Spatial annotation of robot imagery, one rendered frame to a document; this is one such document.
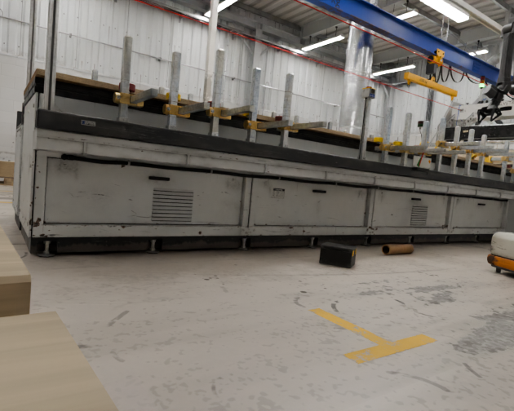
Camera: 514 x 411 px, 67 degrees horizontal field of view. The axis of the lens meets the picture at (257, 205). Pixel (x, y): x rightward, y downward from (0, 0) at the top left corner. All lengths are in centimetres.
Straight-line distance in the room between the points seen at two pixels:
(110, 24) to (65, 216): 785
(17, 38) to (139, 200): 737
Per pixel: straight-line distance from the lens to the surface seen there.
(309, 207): 299
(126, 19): 999
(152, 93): 177
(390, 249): 315
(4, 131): 912
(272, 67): 1162
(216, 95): 224
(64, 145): 199
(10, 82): 922
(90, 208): 226
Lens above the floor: 48
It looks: 4 degrees down
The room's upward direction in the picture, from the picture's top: 5 degrees clockwise
